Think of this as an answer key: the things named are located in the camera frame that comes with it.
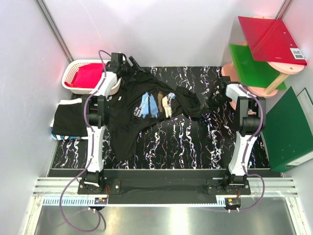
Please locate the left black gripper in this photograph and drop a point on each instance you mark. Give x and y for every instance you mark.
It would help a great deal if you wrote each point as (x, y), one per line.
(133, 69)

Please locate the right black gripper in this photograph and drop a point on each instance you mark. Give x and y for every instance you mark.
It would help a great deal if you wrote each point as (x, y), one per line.
(211, 106)

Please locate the black graphic t shirt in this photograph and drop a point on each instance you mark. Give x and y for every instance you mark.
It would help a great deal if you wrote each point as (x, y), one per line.
(143, 102)

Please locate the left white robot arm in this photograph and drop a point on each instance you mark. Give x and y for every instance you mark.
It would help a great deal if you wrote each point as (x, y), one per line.
(96, 116)

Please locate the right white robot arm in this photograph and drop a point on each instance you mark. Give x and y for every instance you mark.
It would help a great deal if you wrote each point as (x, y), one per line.
(249, 121)

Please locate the pink wooden shelf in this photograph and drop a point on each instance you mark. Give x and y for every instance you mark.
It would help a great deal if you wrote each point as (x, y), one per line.
(278, 84)

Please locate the pink t shirt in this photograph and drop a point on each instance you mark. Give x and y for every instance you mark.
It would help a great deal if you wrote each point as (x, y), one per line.
(88, 75)

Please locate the light green folder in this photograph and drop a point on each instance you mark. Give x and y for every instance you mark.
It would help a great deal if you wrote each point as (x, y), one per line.
(250, 72)

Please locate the white plastic basket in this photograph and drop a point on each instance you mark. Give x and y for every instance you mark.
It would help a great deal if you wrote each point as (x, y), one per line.
(71, 76)

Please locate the folded black t shirt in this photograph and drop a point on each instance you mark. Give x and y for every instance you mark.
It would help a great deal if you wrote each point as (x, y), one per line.
(68, 121)

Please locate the red folder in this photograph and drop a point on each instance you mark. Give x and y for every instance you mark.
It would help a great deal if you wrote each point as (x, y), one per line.
(269, 40)

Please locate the dark green binder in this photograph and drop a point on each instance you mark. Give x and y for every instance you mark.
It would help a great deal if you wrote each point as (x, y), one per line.
(287, 134)

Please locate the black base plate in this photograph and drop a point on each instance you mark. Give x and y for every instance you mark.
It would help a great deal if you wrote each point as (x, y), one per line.
(152, 191)

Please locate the aluminium rail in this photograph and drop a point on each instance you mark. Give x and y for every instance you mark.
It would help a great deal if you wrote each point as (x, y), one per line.
(271, 187)

